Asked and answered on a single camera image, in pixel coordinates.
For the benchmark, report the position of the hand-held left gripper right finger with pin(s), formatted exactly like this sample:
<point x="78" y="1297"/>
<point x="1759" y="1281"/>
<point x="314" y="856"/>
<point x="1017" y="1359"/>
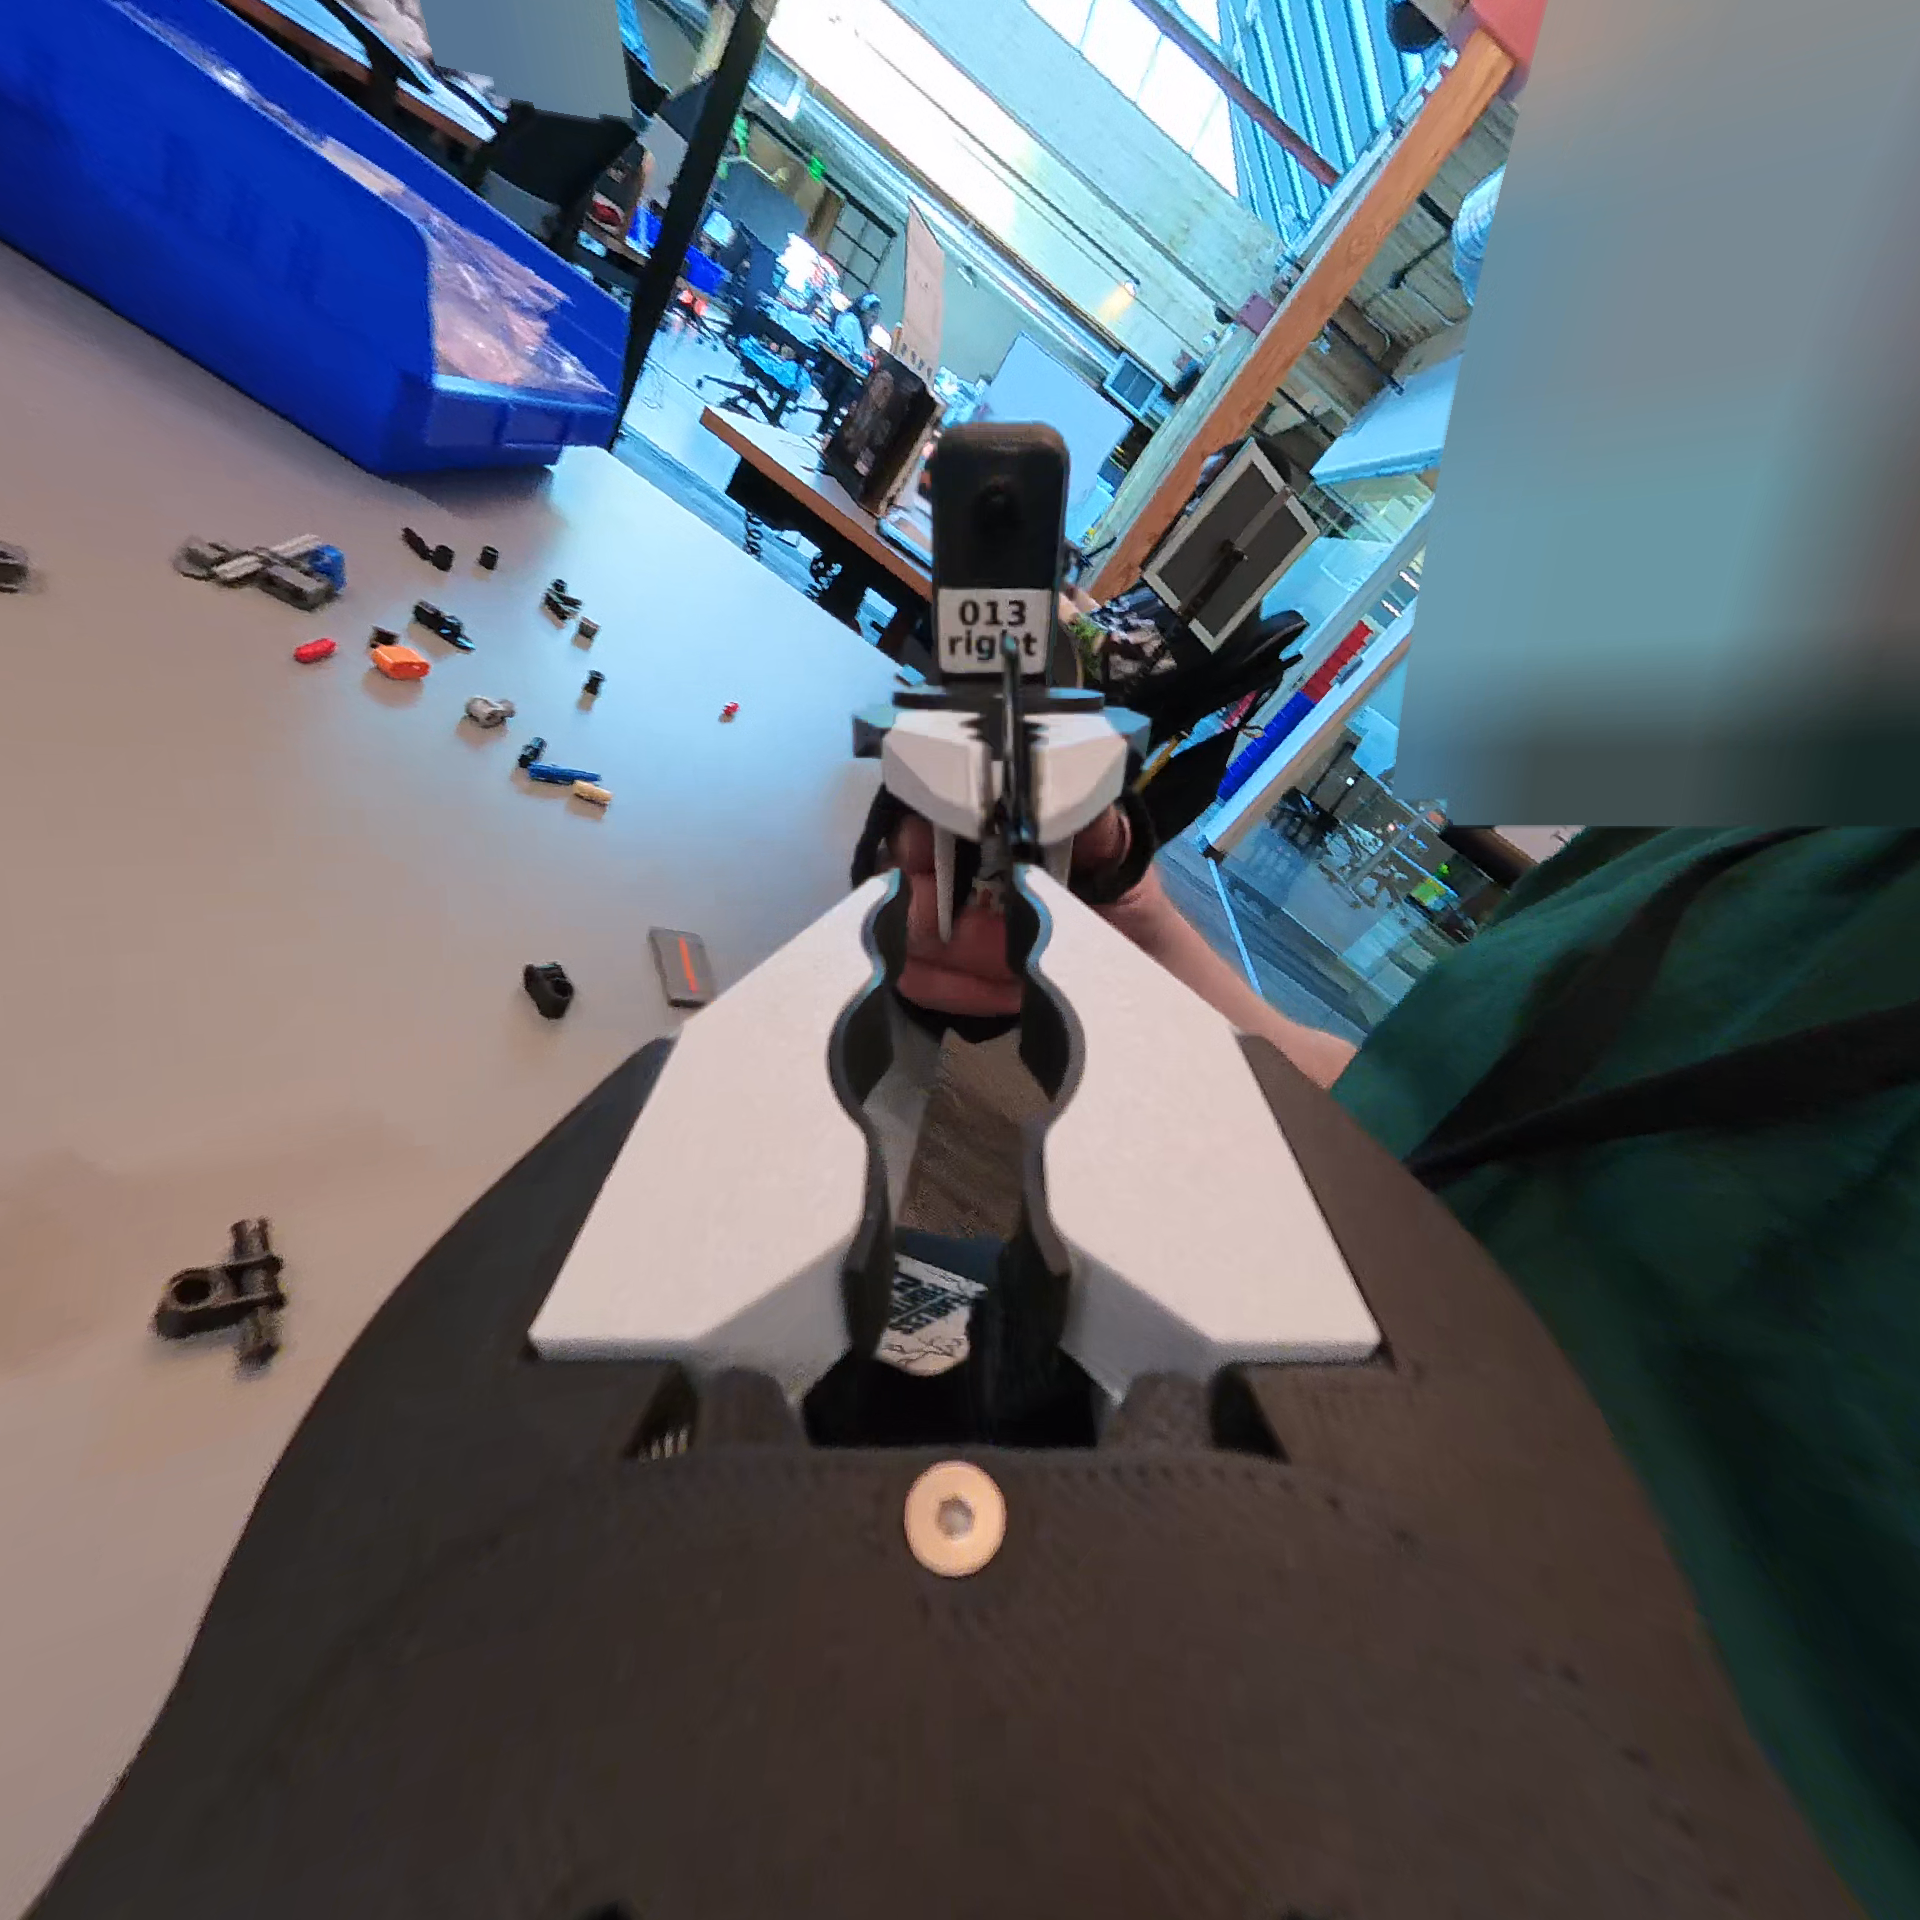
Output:
<point x="1215" y="1200"/>

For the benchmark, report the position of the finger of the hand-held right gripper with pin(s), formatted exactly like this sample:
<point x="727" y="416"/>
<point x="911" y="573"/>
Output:
<point x="1079" y="774"/>
<point x="939" y="774"/>

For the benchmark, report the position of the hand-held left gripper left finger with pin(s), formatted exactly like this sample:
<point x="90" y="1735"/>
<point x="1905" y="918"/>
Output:
<point x="690" y="1200"/>

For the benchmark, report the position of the black lego wing panel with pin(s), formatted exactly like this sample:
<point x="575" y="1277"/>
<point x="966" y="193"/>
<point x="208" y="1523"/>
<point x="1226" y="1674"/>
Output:
<point x="1013" y="780"/>

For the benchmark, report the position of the small orange lego piece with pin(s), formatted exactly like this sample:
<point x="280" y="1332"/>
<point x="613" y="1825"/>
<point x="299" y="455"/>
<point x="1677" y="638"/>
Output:
<point x="400" y="662"/>

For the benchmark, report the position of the person's right hand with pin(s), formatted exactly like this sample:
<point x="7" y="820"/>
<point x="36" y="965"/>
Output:
<point x="959" y="974"/>

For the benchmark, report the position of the wooden desk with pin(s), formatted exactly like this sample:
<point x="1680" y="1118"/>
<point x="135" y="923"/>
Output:
<point x="809" y="480"/>

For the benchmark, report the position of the grey tile with orange stripe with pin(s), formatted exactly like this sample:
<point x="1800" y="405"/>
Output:
<point x="682" y="969"/>

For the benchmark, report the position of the black office chair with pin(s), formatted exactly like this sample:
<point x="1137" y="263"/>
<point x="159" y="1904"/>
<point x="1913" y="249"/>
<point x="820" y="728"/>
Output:
<point x="765" y="383"/>

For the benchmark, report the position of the black pole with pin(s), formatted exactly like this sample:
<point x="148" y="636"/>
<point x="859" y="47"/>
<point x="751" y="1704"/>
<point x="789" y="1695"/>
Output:
<point x="690" y="224"/>

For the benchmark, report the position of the person's green shirt torso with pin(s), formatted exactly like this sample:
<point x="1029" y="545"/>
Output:
<point x="1650" y="1350"/>

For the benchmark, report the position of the black T-shaped pin connector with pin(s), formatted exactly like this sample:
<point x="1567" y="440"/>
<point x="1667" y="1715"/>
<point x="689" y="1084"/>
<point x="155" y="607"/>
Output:
<point x="223" y="1297"/>

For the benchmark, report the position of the clear plastic bags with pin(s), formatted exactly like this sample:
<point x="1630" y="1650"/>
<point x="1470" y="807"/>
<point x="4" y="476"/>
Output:
<point x="495" y="300"/>

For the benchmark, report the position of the blue plastic bin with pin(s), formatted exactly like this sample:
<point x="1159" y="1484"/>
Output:
<point x="224" y="224"/>

